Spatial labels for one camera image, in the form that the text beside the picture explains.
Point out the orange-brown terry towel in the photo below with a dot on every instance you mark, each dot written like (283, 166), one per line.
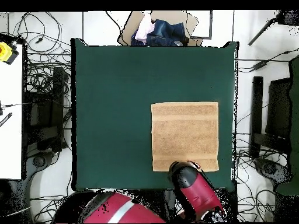
(184, 135)

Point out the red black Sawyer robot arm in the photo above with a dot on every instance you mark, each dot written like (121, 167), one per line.
(198, 193)

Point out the dark green table cloth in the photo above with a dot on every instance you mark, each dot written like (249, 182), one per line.
(112, 116)

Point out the black chair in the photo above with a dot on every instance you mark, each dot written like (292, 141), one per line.
(278, 105)

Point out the blue denim garment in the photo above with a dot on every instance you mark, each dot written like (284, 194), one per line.
(168, 32)

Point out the brown cardboard box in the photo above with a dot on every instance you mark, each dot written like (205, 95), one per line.
(193, 23)

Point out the pink garment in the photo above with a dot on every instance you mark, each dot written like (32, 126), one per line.
(143, 30)

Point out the white side table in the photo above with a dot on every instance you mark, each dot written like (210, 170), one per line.
(10, 140)

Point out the yellow emergency stop box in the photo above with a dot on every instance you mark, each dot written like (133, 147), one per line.
(5, 52)

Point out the black stand frame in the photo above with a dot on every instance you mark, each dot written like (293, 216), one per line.
(50, 116)

